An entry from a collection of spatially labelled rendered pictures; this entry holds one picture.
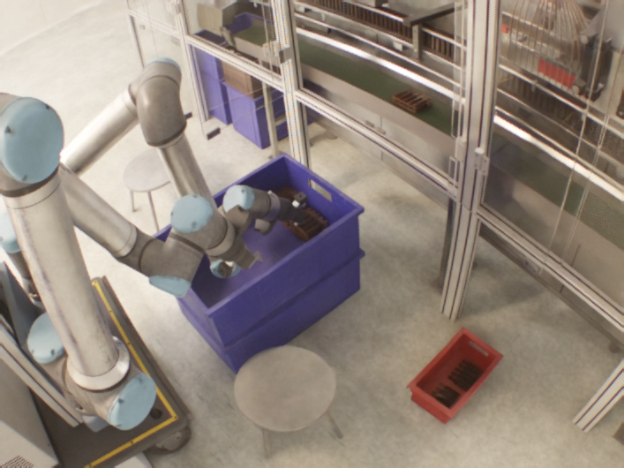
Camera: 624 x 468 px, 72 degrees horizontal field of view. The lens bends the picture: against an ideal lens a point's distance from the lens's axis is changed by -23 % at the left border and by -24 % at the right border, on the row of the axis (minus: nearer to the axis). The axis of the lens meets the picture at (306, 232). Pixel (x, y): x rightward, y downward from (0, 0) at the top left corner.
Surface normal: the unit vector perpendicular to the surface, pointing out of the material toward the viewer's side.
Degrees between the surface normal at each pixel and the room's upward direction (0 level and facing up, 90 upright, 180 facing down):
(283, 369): 0
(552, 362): 0
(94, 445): 0
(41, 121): 83
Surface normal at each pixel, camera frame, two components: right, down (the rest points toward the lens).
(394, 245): -0.09, -0.68
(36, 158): 0.86, 0.19
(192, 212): -0.25, -0.42
